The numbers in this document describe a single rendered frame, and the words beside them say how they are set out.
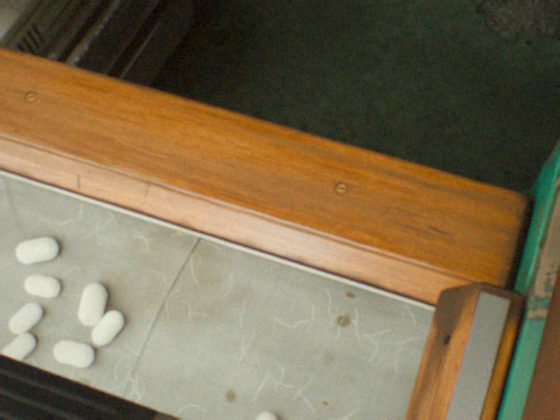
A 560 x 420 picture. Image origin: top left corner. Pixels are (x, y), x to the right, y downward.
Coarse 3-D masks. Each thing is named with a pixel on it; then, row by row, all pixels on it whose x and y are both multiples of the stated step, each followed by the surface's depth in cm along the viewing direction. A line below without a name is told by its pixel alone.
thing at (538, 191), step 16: (544, 176) 71; (528, 192) 79; (544, 192) 66; (544, 208) 63; (528, 224) 71; (544, 224) 62; (528, 240) 68; (528, 256) 64; (528, 272) 61; (512, 288) 69; (512, 352) 58
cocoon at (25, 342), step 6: (18, 336) 70; (24, 336) 70; (30, 336) 70; (12, 342) 70; (18, 342) 69; (24, 342) 69; (30, 342) 70; (6, 348) 69; (12, 348) 69; (18, 348) 69; (24, 348) 69; (30, 348) 70; (6, 354) 69; (12, 354) 69; (18, 354) 69; (24, 354) 70
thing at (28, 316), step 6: (24, 306) 71; (30, 306) 70; (36, 306) 71; (18, 312) 70; (24, 312) 70; (30, 312) 70; (36, 312) 70; (42, 312) 71; (12, 318) 70; (18, 318) 70; (24, 318) 70; (30, 318) 70; (36, 318) 70; (12, 324) 70; (18, 324) 70; (24, 324) 70; (30, 324) 70; (12, 330) 70; (18, 330) 70; (24, 330) 70
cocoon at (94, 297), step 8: (88, 288) 70; (96, 288) 70; (104, 288) 71; (88, 296) 70; (96, 296) 70; (104, 296) 71; (80, 304) 70; (88, 304) 70; (96, 304) 70; (104, 304) 71; (80, 312) 70; (88, 312) 69; (96, 312) 70; (88, 320) 69; (96, 320) 70
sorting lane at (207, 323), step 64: (0, 192) 76; (64, 192) 76; (0, 256) 74; (64, 256) 74; (128, 256) 73; (192, 256) 73; (256, 256) 73; (0, 320) 72; (64, 320) 72; (128, 320) 71; (192, 320) 71; (256, 320) 70; (320, 320) 70; (384, 320) 70; (128, 384) 69; (192, 384) 69; (256, 384) 68; (320, 384) 68; (384, 384) 68
